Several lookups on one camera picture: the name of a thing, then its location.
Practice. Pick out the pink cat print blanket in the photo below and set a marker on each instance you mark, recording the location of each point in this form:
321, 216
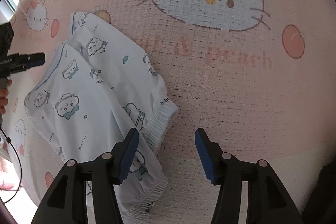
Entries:
223, 98

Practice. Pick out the person's left hand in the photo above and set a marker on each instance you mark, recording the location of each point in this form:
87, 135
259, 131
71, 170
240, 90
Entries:
3, 100

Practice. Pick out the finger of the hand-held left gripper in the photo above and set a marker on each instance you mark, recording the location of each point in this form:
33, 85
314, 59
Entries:
34, 59

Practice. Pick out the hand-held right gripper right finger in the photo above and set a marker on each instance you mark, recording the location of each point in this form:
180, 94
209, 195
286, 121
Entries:
203, 153

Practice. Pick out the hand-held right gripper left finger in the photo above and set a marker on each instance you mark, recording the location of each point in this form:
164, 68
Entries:
130, 150

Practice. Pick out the white cartoon print pajama pants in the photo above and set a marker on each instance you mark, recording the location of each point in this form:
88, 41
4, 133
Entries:
86, 98

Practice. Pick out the pink cloth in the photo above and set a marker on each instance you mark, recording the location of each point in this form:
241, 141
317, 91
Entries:
6, 176

